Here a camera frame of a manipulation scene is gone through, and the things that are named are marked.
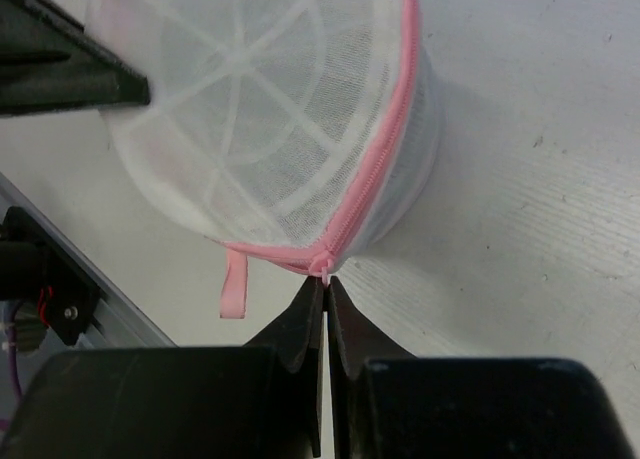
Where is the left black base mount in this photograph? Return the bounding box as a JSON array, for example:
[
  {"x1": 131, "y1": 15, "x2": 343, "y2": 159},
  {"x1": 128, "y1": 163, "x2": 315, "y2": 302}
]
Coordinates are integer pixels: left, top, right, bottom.
[{"x1": 1, "y1": 206, "x2": 101, "y2": 346}]

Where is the aluminium mounting rail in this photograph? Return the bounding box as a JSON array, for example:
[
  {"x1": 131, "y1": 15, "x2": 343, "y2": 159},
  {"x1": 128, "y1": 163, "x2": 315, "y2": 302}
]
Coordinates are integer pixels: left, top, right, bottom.
[{"x1": 1, "y1": 174, "x2": 175, "y2": 348}]

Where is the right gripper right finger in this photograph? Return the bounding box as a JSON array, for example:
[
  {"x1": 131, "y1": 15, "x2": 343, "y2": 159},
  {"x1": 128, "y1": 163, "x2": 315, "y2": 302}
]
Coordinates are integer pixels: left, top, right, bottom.
[{"x1": 327, "y1": 276, "x2": 415, "y2": 458}]

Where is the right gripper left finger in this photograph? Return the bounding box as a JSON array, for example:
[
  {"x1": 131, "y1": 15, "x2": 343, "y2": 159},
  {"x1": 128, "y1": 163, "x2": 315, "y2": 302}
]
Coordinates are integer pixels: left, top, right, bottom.
[{"x1": 246, "y1": 277, "x2": 324, "y2": 458}]

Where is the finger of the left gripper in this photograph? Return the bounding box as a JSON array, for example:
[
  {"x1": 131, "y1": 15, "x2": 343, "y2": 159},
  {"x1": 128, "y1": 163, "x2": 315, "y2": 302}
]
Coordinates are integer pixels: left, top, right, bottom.
[{"x1": 1, "y1": 0, "x2": 151, "y2": 114}]

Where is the white mesh laundry bag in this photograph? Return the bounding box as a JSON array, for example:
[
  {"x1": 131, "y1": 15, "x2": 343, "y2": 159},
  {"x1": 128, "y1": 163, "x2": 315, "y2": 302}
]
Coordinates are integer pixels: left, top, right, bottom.
[{"x1": 87, "y1": 0, "x2": 442, "y2": 319}]

